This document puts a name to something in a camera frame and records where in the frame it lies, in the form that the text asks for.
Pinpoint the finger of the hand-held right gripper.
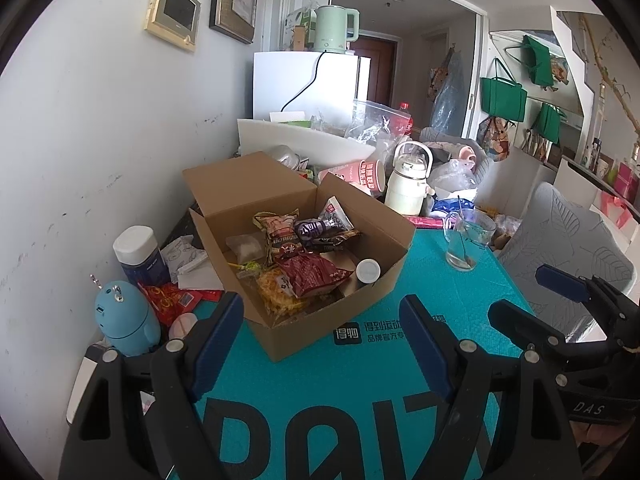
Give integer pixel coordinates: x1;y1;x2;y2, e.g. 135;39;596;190
535;264;640;341
487;299;626;386

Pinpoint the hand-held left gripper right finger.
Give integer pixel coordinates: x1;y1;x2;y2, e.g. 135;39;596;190
398;294;583;480

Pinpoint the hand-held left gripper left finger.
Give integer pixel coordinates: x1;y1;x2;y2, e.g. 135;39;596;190
57;291;246;480

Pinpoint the yellow green candy packet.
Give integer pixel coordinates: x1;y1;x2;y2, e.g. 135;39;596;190
227;259;263;278

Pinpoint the brown cardboard box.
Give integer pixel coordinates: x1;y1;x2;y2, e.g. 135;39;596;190
182;151;417;363

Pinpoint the blue tube with white cap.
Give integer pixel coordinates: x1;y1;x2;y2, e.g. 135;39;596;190
342;258;382;296

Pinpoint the clear translucent snack packet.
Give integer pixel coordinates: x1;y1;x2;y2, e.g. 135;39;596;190
225;232;266;263

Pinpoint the red snack packet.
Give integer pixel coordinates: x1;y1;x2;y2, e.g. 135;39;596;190
276;252;353;298

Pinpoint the red gold peanut packet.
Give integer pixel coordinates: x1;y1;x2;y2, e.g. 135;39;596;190
252;209;303;266

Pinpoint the dark brown snack packet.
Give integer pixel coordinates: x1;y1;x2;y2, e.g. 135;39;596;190
300;229;362;256

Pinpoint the purple white snack packet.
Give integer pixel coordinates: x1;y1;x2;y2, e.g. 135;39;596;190
295;196;353;241

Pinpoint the person's right hand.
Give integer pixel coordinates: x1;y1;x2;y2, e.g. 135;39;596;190
570;419;633;458

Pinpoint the grey leaf-pattern chair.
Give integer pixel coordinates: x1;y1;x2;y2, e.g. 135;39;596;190
497;182;638;341

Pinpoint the round pink lid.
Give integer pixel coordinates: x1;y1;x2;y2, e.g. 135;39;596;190
170;312;198;340

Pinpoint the red gold wrapper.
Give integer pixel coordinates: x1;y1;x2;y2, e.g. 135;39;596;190
137;282;202;328

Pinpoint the white paper packet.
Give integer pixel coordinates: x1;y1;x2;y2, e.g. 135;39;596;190
160;235;208;281

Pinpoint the clear glass cup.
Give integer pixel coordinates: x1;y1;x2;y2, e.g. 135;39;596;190
442;208;497;272

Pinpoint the light blue humidifier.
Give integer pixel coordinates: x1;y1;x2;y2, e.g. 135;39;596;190
95;280;162;356

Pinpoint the dark blue jar white lid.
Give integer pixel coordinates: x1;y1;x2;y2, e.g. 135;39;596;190
112;226;168;286

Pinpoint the pink gift box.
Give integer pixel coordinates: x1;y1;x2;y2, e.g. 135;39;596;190
617;160;638;191

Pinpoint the blue white packet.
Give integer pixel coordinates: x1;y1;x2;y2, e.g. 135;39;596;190
432;195;476;216

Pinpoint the clear plastic bag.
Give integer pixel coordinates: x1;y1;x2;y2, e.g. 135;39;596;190
430;157;478;196

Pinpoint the colourful patterned bag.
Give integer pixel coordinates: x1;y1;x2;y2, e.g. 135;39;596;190
477;116;511;161

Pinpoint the pink paper cup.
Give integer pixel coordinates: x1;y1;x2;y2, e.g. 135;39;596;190
320;160;373;196
362;159;387;192

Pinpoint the grey cloth heap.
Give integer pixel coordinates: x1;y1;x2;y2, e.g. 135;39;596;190
419;127;481;153

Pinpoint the silver bowl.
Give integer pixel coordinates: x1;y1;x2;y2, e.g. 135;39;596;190
267;145;303;168

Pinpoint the clear hanging plastic cover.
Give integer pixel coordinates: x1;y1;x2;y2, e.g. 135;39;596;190
431;47;466;133

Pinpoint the dry branch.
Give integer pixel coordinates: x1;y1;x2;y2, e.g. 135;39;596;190
580;15;640;131

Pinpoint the cola bottle with red cap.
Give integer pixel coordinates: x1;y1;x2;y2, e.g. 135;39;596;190
395;102;415;136

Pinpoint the clear zip bag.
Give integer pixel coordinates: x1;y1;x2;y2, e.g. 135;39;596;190
345;99;401;151

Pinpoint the white fridge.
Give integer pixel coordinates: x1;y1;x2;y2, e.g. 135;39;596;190
251;51;372;128

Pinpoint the brown door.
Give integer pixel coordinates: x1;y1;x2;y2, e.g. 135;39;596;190
350;35;401;111

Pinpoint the green carton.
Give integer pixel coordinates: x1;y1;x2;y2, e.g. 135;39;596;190
285;7;318;52

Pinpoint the light green kettle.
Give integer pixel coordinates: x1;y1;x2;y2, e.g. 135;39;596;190
312;5;361;54

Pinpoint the cream jug with handle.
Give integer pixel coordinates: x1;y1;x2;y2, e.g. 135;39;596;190
384;141;435;215

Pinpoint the black power cable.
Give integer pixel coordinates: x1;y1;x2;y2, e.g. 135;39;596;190
280;52;326;113

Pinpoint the beige wall intercom panel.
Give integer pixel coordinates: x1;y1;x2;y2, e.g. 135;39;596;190
145;0;202;53

